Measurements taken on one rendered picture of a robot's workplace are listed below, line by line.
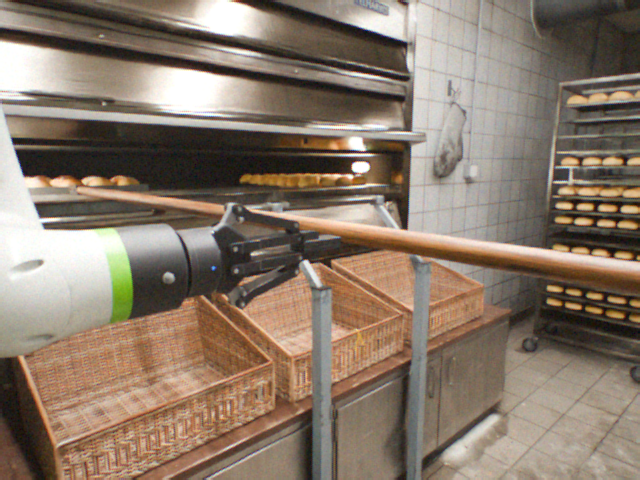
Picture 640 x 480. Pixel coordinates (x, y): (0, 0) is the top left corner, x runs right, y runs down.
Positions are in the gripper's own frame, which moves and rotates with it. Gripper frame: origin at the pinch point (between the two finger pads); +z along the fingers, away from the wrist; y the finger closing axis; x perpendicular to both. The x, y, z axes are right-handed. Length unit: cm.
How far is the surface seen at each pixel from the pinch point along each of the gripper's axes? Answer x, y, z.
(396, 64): -99, -60, 139
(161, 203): -60, -2, 2
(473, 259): 20.0, -0.1, 6.2
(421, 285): -40, 30, 84
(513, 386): -55, 117, 203
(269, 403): -51, 57, 26
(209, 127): -85, -23, 29
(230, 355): -73, 50, 27
